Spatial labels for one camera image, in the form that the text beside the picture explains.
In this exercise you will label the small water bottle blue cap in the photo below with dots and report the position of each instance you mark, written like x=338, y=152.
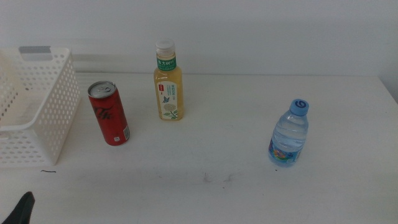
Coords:
x=289, y=137

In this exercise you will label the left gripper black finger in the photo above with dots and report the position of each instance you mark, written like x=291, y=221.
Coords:
x=22, y=211

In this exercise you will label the yellow tea bottle green label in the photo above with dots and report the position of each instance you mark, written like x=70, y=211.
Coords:
x=168, y=93

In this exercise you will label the white perforated plastic basket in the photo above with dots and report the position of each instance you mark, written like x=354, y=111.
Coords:
x=46, y=124

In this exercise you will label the red soda can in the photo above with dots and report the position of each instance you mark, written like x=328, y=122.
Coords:
x=110, y=121

